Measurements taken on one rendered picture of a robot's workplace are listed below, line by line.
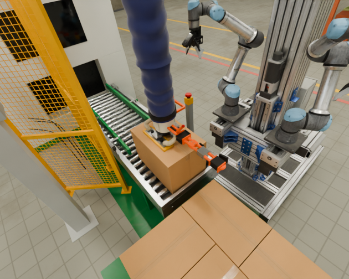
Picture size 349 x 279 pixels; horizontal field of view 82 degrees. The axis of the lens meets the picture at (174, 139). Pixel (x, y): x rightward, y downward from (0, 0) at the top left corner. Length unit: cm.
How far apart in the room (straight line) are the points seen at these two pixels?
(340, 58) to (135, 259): 181
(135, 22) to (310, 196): 241
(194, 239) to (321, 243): 130
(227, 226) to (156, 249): 57
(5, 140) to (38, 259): 143
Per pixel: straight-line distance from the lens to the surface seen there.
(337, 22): 113
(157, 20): 125
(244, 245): 169
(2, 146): 171
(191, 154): 160
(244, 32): 154
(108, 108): 313
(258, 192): 232
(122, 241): 237
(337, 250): 255
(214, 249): 166
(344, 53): 152
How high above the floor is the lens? 213
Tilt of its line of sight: 44 degrees down
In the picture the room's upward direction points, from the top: 8 degrees counter-clockwise
